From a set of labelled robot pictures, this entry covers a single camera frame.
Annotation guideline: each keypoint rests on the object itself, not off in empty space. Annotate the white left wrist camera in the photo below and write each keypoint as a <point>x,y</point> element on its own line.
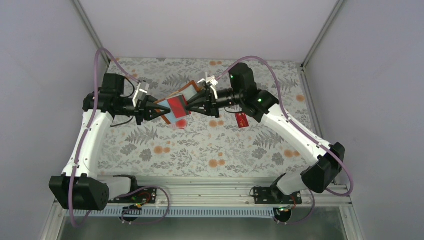
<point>140,93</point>

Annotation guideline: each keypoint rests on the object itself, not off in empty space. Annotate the brown leather card holder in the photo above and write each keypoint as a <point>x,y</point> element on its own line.
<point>189,90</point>

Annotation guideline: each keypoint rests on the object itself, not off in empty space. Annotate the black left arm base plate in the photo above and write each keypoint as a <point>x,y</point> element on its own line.
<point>145,196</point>

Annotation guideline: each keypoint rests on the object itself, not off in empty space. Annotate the left aluminium corner post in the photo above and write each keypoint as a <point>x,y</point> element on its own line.
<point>87,23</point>

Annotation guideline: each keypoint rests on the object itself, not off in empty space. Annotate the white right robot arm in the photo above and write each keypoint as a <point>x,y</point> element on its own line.
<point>323,159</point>

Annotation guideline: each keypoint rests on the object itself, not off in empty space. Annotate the bright red credit card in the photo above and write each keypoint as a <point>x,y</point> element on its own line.
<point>178,105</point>

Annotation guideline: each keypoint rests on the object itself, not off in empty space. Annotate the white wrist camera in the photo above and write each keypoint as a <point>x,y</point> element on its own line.
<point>208,82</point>
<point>140,93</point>

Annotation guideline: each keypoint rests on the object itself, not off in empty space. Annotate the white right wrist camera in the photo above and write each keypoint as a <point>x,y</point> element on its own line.
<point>208,82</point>

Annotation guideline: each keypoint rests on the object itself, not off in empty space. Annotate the blue slotted cable duct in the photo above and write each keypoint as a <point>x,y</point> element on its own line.
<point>183,212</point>

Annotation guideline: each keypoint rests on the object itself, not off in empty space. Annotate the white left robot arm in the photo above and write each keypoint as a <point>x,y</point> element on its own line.
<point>80,186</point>

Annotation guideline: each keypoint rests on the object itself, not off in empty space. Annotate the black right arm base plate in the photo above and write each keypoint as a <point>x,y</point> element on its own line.
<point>273,196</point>

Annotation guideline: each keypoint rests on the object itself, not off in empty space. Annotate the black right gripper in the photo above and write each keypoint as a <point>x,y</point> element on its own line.
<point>211,101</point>

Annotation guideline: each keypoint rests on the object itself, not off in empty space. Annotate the dark red credit card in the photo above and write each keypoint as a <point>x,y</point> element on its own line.
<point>241,119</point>

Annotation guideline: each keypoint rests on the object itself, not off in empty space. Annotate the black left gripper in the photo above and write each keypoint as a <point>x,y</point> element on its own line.
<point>141,110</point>

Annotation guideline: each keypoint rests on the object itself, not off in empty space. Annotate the aluminium mounting rail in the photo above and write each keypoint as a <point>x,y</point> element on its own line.
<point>225,192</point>

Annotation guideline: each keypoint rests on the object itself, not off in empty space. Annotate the aluminium corner frame post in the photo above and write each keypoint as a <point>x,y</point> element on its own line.
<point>327,24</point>

